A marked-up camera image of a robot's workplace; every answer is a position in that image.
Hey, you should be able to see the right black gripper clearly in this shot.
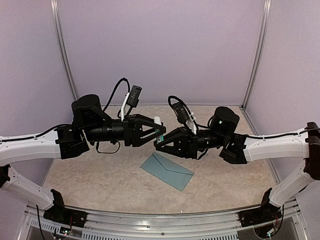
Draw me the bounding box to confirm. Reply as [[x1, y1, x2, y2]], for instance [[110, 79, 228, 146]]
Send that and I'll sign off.
[[153, 126, 227, 160]]

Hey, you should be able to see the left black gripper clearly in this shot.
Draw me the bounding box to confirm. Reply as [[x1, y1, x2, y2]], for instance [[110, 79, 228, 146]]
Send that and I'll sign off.
[[84, 113, 167, 147]]

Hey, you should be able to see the small green white glue stick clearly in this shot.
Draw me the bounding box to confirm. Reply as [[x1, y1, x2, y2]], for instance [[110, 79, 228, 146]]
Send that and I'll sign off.
[[153, 116, 164, 144]]

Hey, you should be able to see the teal paper envelope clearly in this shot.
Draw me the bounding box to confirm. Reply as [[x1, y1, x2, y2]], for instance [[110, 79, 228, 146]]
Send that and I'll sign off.
[[140, 152, 194, 192]]

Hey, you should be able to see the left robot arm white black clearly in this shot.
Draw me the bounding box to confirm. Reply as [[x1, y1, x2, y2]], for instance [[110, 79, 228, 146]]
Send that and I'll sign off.
[[0, 94, 166, 223]]

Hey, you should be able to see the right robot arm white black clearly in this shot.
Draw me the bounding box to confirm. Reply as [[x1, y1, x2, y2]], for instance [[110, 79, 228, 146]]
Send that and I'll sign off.
[[154, 106, 320, 222]]

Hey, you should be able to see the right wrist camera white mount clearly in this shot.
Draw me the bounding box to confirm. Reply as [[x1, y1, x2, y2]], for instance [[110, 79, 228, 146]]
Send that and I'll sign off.
[[172, 102, 197, 135]]

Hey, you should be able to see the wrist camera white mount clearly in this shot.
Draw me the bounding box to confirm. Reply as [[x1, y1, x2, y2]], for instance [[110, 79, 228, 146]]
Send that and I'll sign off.
[[172, 102, 197, 135], [120, 85, 142, 121]]

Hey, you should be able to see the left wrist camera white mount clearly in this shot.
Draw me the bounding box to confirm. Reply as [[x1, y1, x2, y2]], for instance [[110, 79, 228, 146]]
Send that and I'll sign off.
[[120, 85, 142, 121]]

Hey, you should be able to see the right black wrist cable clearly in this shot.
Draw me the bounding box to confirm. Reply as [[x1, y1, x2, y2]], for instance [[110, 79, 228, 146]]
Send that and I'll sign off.
[[196, 148, 210, 161]]

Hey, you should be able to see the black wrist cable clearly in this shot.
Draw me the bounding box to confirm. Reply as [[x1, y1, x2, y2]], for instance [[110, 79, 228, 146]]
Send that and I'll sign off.
[[102, 77, 131, 113], [196, 148, 210, 161]]

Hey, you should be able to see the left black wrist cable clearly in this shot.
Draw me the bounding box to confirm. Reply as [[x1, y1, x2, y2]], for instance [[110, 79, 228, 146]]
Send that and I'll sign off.
[[102, 77, 131, 113]]

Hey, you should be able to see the front aluminium rail base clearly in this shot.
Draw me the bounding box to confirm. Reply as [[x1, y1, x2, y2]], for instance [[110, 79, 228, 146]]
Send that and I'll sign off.
[[14, 197, 311, 240]]

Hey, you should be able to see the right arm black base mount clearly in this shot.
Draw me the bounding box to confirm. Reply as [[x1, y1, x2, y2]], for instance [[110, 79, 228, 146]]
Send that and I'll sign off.
[[238, 198, 282, 227]]

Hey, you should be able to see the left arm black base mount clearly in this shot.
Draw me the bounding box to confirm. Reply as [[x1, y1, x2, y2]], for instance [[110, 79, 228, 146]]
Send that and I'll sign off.
[[43, 202, 88, 228]]

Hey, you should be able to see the left aluminium frame post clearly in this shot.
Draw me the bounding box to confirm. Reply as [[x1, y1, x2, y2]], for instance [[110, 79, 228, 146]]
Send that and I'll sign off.
[[49, 0, 79, 101]]

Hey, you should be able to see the aluminium frame post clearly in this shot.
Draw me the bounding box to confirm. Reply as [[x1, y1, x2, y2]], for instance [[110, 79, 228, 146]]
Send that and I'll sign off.
[[241, 0, 272, 112], [49, 0, 79, 101]]

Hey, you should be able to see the right aluminium frame post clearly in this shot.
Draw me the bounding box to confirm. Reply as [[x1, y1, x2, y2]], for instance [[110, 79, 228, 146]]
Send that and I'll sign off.
[[241, 0, 272, 112]]

